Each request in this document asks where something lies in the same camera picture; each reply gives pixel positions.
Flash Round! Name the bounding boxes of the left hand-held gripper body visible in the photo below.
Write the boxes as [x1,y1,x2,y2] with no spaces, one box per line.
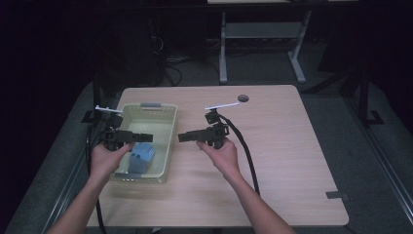
[94,104,136,152]

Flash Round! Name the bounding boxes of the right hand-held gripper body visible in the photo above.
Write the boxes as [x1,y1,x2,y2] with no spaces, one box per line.
[196,101,241,150]

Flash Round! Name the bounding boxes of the cream plastic basket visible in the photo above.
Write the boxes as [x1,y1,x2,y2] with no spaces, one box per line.
[109,102,179,184]

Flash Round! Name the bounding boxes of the person's right hand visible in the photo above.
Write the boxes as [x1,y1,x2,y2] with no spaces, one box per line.
[196,137,242,179]

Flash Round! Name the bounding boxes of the person's left hand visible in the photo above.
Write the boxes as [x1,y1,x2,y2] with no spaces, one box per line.
[90,141,135,180]

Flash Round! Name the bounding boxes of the black metal stand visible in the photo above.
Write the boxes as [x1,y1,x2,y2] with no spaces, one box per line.
[81,69,102,125]
[355,64,386,129]

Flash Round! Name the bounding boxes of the grey tape strip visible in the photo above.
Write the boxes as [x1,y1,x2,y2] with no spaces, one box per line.
[324,190,351,201]

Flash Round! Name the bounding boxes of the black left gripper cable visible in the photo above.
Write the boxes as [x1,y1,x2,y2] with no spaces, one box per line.
[84,122,109,234]

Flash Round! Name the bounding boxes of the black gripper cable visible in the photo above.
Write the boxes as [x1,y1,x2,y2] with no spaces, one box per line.
[84,122,109,234]
[217,113,261,197]

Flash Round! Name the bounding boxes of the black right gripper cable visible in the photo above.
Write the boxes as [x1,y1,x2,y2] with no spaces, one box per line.
[217,113,261,197]

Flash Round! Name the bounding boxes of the black floor cables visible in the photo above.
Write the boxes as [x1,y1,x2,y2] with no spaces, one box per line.
[148,34,222,88]

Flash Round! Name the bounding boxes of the white metal desk frame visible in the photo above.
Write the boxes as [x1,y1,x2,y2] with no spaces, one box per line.
[206,0,314,85]

